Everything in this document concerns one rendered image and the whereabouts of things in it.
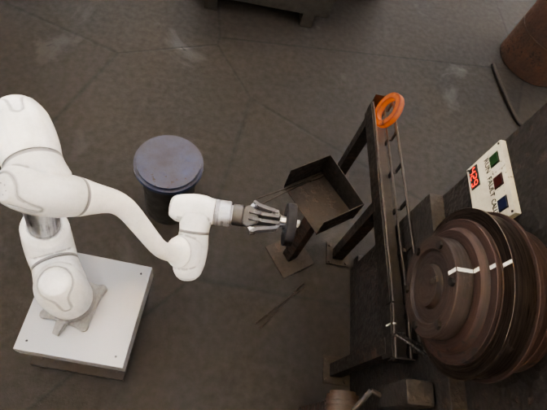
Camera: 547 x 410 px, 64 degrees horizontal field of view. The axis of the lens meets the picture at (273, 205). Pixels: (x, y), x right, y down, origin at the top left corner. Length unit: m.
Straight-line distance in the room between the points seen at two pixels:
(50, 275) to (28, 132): 0.59
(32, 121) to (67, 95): 1.77
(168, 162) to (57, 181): 1.04
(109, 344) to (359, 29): 2.92
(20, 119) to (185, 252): 0.61
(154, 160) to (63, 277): 0.76
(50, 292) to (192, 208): 0.52
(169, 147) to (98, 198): 1.00
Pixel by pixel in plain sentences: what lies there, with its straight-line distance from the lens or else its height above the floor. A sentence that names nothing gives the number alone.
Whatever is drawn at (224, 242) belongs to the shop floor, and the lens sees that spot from 2.37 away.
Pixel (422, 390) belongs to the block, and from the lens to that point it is 1.58.
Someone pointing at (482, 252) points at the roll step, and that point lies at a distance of 1.21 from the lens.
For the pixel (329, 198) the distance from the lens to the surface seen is 1.91.
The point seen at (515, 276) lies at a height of 1.35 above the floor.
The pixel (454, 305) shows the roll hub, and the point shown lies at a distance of 1.18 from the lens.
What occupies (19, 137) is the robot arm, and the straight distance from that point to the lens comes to 1.14.
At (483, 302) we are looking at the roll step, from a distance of 1.18.
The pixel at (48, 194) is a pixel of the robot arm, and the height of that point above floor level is 1.26.
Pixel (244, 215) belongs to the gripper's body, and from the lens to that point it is 1.49.
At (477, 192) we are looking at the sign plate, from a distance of 1.57.
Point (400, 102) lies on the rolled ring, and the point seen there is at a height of 0.72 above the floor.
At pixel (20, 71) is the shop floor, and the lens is 3.11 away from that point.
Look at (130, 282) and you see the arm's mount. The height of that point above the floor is 0.46.
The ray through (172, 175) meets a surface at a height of 0.43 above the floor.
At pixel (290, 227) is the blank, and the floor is 0.90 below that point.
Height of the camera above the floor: 2.17
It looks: 60 degrees down
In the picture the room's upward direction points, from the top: 23 degrees clockwise
